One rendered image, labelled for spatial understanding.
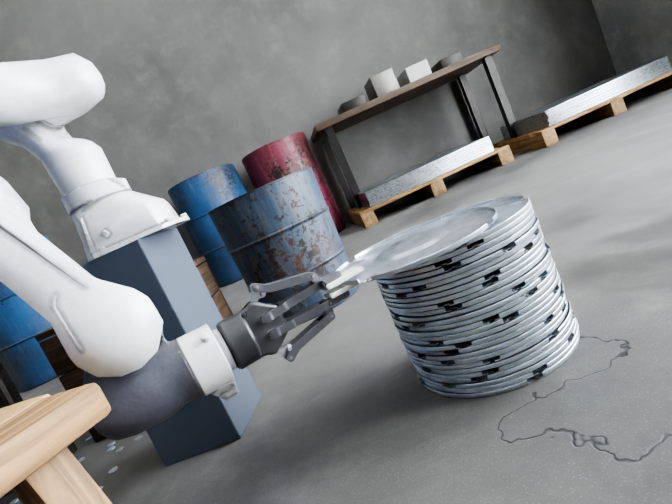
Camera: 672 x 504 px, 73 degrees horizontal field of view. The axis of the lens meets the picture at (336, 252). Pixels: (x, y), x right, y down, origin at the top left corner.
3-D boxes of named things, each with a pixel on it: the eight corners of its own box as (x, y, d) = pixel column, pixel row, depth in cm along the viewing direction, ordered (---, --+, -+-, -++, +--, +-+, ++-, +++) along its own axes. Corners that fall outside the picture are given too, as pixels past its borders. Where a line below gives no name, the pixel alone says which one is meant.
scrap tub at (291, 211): (355, 273, 197) (309, 170, 190) (373, 292, 155) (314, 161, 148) (267, 314, 195) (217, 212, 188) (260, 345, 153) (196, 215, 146)
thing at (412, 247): (390, 235, 97) (388, 232, 97) (522, 196, 77) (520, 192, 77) (302, 296, 77) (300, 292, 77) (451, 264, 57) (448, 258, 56)
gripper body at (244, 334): (244, 380, 61) (302, 345, 65) (216, 324, 60) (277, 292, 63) (234, 368, 68) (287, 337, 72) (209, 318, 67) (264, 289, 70)
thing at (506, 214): (371, 249, 96) (369, 246, 96) (504, 193, 91) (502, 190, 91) (366, 286, 68) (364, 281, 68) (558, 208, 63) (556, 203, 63)
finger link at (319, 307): (267, 331, 65) (270, 340, 65) (334, 299, 69) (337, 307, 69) (260, 328, 68) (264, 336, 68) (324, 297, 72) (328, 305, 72)
